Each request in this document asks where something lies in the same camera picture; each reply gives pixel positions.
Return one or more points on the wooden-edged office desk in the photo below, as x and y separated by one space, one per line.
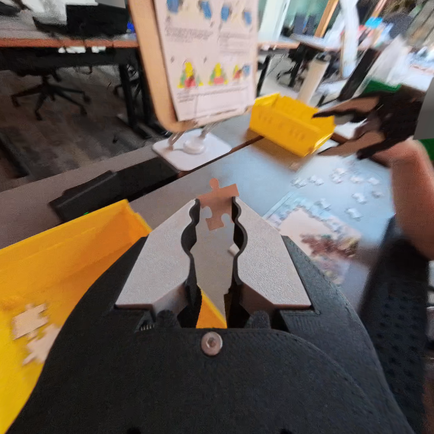
51 42

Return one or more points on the brown-backed jigsaw piece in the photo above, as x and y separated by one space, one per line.
217 203

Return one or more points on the group of puzzle pieces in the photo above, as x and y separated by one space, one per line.
359 197

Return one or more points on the black office chair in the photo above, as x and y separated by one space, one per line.
47 90

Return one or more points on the wooden board with white sheet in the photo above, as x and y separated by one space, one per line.
349 40

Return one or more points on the partly assembled jigsaw puzzle board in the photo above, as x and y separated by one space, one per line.
305 223

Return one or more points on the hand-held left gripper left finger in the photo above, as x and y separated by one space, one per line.
152 271

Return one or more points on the small green plastic bin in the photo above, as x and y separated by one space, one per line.
383 86

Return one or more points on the black mesh chair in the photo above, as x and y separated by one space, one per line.
393 305

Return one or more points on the pale jigsaw piece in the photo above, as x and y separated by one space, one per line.
42 346
29 320

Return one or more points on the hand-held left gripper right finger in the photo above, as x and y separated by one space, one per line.
268 271

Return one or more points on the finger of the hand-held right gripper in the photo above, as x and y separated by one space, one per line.
356 110
366 142

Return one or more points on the yellow plastic bin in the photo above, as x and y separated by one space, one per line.
288 125
67 254

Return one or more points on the wooden board with instruction sheet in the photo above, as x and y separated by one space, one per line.
203 51

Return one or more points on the black computer equipment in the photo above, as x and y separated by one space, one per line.
95 18

